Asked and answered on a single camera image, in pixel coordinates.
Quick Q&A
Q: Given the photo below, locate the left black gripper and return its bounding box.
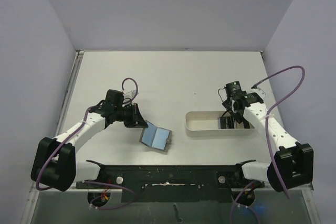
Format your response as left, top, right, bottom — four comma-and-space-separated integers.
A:
114, 102, 148, 128

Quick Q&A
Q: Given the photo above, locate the grey blue card holder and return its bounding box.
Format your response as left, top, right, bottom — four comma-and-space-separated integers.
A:
139, 121, 172, 152

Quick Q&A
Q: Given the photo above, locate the white plastic tray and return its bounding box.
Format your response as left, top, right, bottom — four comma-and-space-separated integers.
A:
185, 111, 256, 137

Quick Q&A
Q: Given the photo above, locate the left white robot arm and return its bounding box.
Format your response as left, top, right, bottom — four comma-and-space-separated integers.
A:
30, 90, 148, 191

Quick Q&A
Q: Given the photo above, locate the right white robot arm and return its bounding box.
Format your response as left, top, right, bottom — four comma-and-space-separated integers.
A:
222, 81, 314, 192

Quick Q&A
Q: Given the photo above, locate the stack of dark cards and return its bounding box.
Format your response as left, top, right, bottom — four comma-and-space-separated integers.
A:
218, 116, 237, 129

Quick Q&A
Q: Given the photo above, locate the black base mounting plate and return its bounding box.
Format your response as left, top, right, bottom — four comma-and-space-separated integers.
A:
83, 164, 249, 203

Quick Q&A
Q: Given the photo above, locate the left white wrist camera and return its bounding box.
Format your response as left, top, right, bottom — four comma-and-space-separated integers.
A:
123, 90, 138, 99

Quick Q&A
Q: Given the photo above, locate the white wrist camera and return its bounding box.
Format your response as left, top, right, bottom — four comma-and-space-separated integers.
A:
251, 86, 266, 98
123, 90, 138, 99

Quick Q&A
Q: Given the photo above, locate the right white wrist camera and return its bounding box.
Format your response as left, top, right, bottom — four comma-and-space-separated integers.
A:
251, 86, 266, 98

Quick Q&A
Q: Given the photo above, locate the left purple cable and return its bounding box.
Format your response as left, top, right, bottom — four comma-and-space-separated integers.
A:
35, 78, 140, 211

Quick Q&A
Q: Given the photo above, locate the left aluminium rail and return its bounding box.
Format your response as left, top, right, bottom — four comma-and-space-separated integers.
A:
55, 50, 85, 135

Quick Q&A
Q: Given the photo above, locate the aluminium rail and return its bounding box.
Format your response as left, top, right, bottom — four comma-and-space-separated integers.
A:
55, 50, 85, 135
301, 182, 314, 191

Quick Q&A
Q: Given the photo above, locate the right aluminium rail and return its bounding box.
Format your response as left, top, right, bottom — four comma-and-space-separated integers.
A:
301, 182, 314, 191

